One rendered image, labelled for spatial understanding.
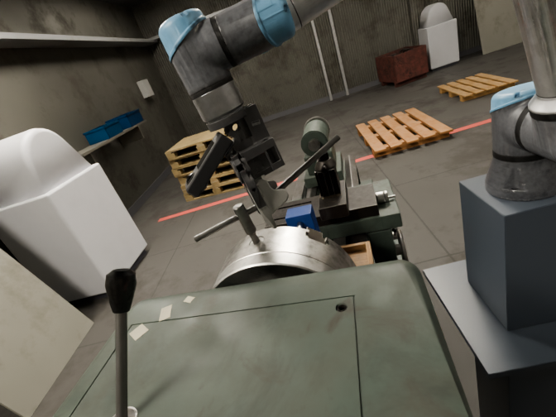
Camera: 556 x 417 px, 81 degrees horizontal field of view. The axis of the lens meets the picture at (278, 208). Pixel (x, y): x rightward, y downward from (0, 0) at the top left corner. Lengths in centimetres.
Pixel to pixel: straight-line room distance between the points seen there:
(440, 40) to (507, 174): 775
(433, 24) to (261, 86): 394
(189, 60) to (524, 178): 71
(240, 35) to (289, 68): 802
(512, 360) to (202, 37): 95
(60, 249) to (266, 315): 311
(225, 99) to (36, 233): 309
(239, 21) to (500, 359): 92
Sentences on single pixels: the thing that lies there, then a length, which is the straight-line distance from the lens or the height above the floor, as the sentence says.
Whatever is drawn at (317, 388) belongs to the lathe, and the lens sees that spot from 37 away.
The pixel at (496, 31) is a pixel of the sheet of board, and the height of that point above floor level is 36.
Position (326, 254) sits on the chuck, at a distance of 64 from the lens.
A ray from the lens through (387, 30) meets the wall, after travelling 888.
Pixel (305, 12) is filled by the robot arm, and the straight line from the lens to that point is 67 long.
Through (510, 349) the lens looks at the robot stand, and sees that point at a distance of 104.
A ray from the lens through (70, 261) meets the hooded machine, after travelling 352.
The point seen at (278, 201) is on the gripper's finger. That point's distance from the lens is 58.
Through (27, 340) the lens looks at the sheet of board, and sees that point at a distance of 310.
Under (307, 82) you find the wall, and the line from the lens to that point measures 859.
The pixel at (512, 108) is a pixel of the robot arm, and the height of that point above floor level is 130.
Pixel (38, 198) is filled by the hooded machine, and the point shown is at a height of 111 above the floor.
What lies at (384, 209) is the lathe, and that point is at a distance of 126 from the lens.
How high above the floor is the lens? 155
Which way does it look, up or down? 25 degrees down
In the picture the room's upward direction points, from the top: 20 degrees counter-clockwise
